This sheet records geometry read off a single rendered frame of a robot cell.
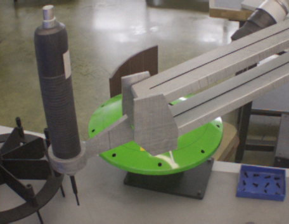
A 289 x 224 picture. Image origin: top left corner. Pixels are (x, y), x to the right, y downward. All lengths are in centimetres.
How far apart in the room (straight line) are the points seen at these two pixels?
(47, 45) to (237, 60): 23
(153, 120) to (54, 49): 15
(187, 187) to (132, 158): 20
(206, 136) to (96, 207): 31
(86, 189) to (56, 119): 55
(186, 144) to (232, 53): 38
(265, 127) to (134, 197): 192
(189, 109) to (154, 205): 46
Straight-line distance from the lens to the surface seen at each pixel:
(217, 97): 52
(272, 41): 52
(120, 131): 50
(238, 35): 101
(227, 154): 163
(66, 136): 46
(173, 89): 47
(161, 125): 48
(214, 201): 96
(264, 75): 55
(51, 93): 43
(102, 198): 96
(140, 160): 82
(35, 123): 284
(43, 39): 40
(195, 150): 85
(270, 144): 237
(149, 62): 167
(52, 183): 91
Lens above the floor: 162
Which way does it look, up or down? 35 degrees down
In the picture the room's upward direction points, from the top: straight up
